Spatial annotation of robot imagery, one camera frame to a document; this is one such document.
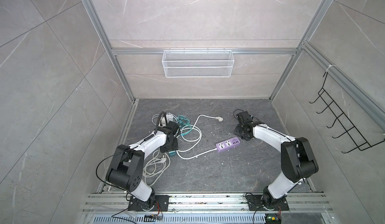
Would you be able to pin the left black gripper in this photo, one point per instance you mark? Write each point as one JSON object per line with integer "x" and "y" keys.
{"x": 165, "y": 149}

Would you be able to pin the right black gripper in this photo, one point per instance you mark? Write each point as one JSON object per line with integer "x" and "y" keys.
{"x": 236, "y": 131}

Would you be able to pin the purple power strip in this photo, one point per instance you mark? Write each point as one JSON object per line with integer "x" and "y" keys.
{"x": 228, "y": 144}

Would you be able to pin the teal charger adapter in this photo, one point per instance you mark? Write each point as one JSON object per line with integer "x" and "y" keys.
{"x": 172, "y": 153}

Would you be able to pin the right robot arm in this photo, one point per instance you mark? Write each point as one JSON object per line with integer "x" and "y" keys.
{"x": 298, "y": 161}

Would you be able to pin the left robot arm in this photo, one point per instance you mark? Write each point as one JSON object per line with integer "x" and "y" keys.
{"x": 126, "y": 168}

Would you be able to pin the white wire mesh basket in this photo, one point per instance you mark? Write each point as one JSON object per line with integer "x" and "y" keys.
{"x": 197, "y": 63}

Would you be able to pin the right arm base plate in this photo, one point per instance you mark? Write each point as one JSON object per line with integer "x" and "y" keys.
{"x": 255, "y": 202}

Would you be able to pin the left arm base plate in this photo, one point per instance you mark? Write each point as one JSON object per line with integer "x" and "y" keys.
{"x": 152, "y": 205}

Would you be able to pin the black wire hook rack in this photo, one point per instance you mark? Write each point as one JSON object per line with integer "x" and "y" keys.
{"x": 359, "y": 141}

